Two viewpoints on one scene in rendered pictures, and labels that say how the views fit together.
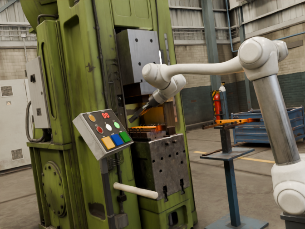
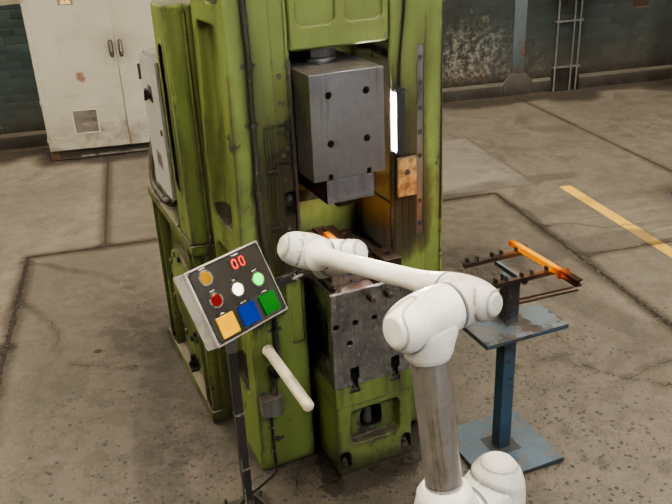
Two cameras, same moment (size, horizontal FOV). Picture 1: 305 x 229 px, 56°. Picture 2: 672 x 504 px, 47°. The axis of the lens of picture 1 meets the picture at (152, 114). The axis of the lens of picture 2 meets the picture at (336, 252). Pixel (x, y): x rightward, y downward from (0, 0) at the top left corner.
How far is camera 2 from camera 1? 142 cm
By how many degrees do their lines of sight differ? 28
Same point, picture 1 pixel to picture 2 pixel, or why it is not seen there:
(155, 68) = (296, 250)
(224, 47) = not seen: outside the picture
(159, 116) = (383, 217)
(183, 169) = not seen: hidden behind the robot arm
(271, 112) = (422, 417)
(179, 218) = (384, 415)
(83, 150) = not seen: hidden behind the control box
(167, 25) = (429, 23)
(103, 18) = (265, 41)
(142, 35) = (345, 82)
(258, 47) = (403, 333)
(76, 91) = (218, 155)
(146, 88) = (340, 191)
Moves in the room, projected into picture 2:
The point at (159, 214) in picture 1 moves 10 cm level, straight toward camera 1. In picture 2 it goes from (339, 411) to (332, 425)
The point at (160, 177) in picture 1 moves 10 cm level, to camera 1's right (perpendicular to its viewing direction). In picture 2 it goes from (347, 354) to (370, 357)
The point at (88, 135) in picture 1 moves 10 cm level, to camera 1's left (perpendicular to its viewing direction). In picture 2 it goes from (195, 310) to (168, 307)
